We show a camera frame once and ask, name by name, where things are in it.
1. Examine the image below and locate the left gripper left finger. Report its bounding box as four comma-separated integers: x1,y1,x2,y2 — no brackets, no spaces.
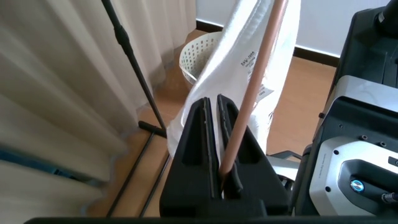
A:
160,96,218,216

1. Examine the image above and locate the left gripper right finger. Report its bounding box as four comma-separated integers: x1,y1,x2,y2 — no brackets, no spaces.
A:
216,94,289,215

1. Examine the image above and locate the pink clothes hanger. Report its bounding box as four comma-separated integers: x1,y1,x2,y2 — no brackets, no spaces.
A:
218,0,290,183

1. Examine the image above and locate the white printed t-shirt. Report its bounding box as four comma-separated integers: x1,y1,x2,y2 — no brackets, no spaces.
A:
167,0,302,158

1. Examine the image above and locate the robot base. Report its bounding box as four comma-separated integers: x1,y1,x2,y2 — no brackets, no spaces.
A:
266,0,398,218

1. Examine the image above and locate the white laundry basket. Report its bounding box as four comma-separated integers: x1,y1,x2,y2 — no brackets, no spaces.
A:
178,30,223,86

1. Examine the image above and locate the black clothes rack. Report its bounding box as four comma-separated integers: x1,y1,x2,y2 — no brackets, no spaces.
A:
101,0,172,218

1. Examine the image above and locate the beige curtain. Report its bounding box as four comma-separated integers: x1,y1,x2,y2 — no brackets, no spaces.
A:
0,160,108,218
0,0,197,175

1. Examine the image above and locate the window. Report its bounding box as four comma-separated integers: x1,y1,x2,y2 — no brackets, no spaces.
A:
0,148,105,187

